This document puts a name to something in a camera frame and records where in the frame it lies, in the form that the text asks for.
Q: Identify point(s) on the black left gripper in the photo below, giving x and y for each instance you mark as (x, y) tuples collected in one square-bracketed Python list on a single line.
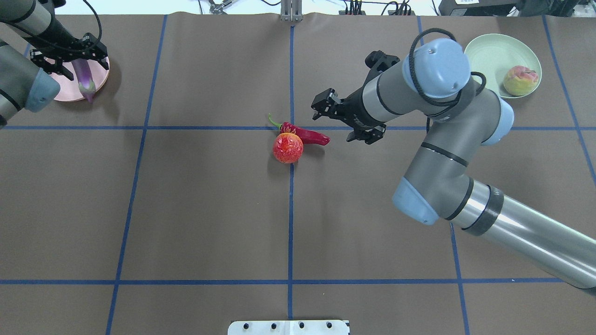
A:
[(62, 38)]

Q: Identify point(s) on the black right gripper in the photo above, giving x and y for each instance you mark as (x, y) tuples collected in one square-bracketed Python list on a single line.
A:
[(359, 110)]

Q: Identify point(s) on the purple eggplant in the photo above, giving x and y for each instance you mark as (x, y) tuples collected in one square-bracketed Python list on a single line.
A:
[(85, 81)]

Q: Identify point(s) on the yellow-pink peach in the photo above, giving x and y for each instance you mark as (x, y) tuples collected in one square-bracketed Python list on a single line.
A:
[(520, 81)]

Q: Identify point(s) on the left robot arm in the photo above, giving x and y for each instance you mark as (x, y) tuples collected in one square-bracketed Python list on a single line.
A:
[(24, 85)]

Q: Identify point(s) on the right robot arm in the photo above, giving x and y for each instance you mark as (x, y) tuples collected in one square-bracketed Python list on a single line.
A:
[(436, 79)]

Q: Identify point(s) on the pink plate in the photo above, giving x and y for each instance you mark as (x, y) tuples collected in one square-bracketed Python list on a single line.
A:
[(69, 91)]

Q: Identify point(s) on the red chili pepper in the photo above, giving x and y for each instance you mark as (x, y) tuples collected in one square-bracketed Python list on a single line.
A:
[(307, 136)]

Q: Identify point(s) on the red-orange pomegranate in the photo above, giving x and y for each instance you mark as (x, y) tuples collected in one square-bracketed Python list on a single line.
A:
[(288, 148)]

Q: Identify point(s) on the light green plate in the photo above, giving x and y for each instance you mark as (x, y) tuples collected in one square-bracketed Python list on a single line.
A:
[(494, 54)]

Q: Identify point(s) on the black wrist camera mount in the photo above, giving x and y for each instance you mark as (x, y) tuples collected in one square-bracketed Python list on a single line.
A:
[(378, 62)]

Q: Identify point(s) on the aluminium frame post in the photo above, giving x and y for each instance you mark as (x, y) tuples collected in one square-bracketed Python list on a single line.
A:
[(291, 11)]

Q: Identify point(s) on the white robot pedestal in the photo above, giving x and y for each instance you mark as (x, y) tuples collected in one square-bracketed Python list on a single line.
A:
[(290, 327)]

